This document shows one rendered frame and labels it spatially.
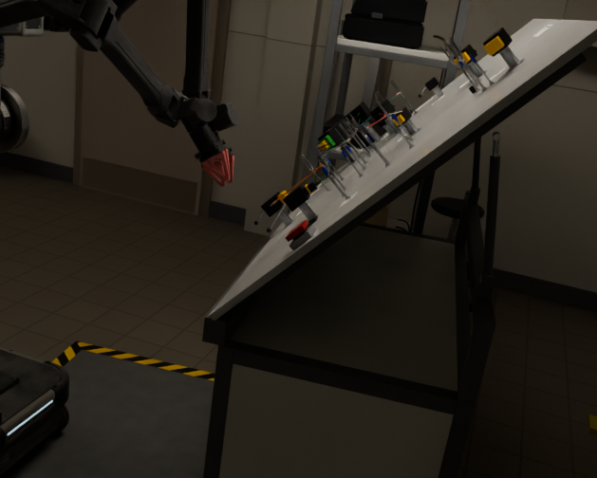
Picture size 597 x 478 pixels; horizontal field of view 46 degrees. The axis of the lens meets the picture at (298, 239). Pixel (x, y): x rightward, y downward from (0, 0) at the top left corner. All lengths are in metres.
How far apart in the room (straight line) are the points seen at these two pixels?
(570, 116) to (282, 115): 1.76
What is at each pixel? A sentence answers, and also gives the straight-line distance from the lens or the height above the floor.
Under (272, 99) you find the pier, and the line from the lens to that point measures 4.61.
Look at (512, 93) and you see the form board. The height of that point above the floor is 1.47.
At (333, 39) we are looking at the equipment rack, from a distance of 2.67.
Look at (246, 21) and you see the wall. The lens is 4.78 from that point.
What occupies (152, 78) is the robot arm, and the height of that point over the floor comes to 1.36.
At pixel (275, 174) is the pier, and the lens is 4.68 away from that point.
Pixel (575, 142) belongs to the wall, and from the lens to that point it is 4.46.
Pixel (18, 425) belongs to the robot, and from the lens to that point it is 2.41.
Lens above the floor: 1.60
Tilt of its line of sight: 19 degrees down
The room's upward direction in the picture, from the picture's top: 8 degrees clockwise
